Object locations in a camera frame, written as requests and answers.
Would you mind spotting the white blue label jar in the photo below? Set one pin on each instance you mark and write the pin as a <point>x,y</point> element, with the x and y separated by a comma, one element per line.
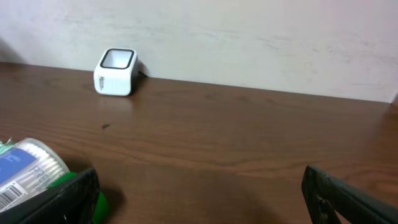
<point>26,170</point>

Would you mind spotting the mint green wipes pack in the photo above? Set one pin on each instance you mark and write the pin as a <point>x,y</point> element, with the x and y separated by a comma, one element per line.
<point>5,146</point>

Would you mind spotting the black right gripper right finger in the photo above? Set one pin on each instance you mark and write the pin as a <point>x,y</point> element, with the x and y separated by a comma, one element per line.
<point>326,197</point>

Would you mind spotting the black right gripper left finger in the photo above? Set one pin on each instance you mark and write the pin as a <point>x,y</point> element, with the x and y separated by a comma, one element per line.
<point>72,201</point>

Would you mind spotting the white barcode scanner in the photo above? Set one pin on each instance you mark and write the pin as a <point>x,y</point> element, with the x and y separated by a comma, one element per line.
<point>115,72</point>

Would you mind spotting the green lid jar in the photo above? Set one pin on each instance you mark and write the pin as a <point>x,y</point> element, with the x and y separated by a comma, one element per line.
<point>102,206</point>

